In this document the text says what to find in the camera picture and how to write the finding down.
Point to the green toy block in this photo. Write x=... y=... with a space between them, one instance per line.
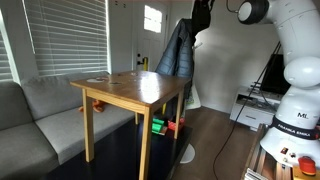
x=158 y=127

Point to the red toy block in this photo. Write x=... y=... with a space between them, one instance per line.
x=172 y=124

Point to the white window blinds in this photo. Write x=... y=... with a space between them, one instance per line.
x=68 y=36

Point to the white entry door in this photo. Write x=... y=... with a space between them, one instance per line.
x=150 y=24

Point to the white coat rack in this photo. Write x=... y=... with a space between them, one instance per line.
x=191 y=102

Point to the black hat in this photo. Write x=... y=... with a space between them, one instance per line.
x=201 y=17

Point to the blue puffer jacket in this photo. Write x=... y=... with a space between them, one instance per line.
x=177 y=59

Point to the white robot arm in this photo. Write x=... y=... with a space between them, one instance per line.
x=292 y=134

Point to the wooden table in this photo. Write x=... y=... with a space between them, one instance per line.
x=142 y=92

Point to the orange toy on sofa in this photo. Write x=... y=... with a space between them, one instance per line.
x=98 y=105

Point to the red emergency stop button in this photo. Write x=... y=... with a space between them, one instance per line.
x=307 y=166

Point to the black television screen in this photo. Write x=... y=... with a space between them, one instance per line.
x=273 y=80

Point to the white tv stand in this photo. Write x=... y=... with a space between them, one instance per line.
x=253 y=108

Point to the black low table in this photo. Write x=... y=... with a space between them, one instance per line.
x=117 y=156

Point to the grey sofa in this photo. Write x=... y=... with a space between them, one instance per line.
x=41 y=126

